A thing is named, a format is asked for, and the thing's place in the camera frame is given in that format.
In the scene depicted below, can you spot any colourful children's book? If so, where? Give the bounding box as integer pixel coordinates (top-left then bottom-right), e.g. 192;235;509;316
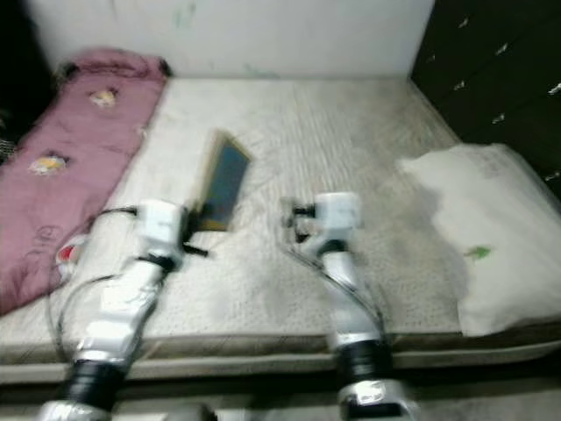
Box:
197;130;252;233

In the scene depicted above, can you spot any white pillow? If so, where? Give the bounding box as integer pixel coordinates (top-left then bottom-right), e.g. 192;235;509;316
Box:
396;143;561;339

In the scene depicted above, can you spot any white quilted mattress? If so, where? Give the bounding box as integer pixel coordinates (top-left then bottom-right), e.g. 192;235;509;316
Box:
0;77;561;369

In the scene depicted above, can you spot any pink cartoon print blanket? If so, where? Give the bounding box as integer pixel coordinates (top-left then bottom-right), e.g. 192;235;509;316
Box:
0;48;169;317

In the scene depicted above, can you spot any silver left robot leg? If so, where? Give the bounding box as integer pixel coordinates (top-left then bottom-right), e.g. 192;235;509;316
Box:
167;405;216;421

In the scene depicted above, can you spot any black tufted headboard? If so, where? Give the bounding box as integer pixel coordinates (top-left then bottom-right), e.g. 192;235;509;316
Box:
410;0;561;198

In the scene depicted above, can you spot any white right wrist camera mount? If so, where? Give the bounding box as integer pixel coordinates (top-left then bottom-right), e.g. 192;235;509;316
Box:
314;191;363;245

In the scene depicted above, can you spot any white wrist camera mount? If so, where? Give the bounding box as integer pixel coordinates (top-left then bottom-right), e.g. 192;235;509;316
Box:
314;191;363;245
138;199;187;255

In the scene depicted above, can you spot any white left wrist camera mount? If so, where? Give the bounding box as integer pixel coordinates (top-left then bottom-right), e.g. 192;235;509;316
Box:
138;199;187;255

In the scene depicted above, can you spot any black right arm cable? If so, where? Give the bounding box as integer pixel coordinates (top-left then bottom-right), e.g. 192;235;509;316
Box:
292;233;389;337

